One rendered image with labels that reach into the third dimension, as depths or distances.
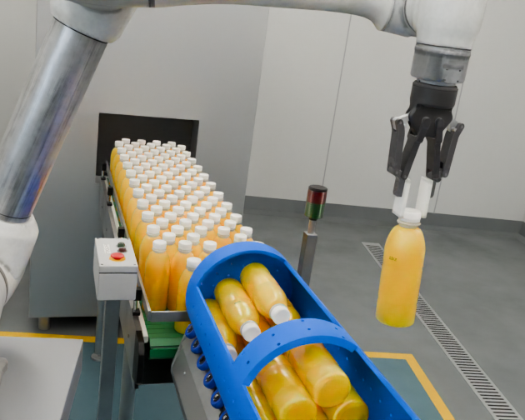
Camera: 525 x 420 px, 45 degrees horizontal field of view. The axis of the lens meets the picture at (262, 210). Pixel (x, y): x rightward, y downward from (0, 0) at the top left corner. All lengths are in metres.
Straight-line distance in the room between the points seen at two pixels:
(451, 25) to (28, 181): 0.77
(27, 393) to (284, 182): 4.81
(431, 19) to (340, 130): 4.82
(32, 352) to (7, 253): 0.22
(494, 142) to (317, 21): 2.08
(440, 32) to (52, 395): 0.90
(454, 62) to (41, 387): 0.91
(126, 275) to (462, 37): 1.04
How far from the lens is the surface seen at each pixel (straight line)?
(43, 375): 1.29
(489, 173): 6.48
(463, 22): 1.06
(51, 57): 1.17
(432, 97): 1.07
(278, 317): 1.36
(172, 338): 1.76
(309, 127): 5.79
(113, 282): 1.70
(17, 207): 1.24
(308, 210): 2.05
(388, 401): 1.21
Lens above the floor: 1.77
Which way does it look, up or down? 17 degrees down
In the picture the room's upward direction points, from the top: 8 degrees clockwise
